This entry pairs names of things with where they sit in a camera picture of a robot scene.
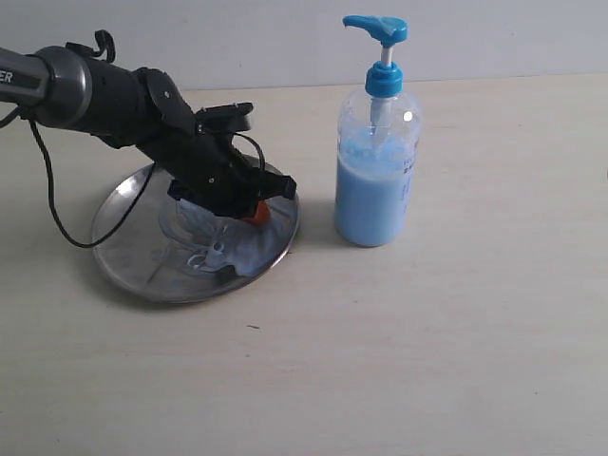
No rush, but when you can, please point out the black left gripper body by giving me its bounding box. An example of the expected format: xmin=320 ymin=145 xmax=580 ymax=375
xmin=137 ymin=131 xmax=266 ymax=219

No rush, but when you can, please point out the clear pump bottle blue lotion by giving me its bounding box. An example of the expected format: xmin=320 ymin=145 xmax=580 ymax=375
xmin=334 ymin=15 xmax=422 ymax=247

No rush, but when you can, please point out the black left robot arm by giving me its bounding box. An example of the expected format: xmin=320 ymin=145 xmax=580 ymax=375
xmin=1 ymin=45 xmax=296 ymax=219

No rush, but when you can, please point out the round steel plate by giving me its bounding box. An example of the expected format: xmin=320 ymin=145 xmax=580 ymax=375
xmin=91 ymin=165 xmax=298 ymax=304

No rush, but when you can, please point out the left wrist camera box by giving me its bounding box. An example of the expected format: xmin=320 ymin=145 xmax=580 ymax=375
xmin=195 ymin=102 xmax=254 ymax=133

